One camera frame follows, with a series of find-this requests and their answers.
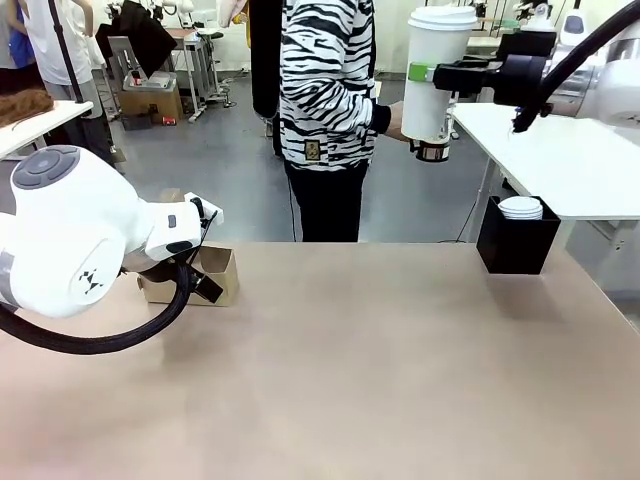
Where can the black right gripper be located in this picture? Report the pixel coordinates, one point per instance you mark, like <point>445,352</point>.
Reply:
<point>470,77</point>

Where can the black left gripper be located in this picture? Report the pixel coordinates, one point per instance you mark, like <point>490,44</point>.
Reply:
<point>207,289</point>

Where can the brown cardboard cup carrier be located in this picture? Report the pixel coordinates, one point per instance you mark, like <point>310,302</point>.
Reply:
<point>222,277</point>

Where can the tall white lidded paper cup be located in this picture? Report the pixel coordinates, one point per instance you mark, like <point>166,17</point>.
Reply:
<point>430,110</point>

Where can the small glass coffee jug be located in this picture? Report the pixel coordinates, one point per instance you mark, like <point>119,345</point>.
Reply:
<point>430,152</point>

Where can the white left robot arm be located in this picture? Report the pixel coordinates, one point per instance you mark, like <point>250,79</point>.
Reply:
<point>75,225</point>

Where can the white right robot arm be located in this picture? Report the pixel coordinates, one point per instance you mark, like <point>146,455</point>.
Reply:
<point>620,85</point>

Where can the person's left forearm black cuff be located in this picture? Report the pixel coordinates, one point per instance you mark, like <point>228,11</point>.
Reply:
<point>372,117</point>

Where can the stack of white cup lids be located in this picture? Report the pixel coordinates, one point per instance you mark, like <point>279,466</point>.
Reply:
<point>520,207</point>

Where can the person's left hand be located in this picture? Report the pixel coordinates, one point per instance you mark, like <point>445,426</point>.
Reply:
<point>396,122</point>

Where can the person in zebra sweater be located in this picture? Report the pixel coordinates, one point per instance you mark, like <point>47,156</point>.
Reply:
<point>325,100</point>

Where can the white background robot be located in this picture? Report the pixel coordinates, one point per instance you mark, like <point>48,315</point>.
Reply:
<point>540,20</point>

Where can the white side table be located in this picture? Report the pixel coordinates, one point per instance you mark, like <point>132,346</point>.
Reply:
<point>560,160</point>

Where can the brown cardboard box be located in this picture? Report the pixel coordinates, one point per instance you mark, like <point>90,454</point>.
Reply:
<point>150,100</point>

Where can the black open box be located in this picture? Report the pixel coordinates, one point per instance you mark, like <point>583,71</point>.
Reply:
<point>515,250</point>

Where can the grey metal workbench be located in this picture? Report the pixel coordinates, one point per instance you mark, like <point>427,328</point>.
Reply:
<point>200,60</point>

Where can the white table with brown fur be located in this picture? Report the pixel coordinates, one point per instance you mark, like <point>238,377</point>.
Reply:
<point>45,120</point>

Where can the brown furry object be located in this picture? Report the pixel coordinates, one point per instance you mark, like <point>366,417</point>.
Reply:
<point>25,105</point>

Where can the black hanging cloth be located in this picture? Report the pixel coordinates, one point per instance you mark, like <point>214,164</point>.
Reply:
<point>145,35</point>

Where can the black stand pole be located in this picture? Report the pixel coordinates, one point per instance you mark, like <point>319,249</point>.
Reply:
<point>65,55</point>

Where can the bystander in white shirt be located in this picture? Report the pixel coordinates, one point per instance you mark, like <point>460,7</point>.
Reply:
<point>45,45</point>

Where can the bystander in blue shirt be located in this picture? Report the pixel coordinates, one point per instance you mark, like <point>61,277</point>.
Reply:
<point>12,40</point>

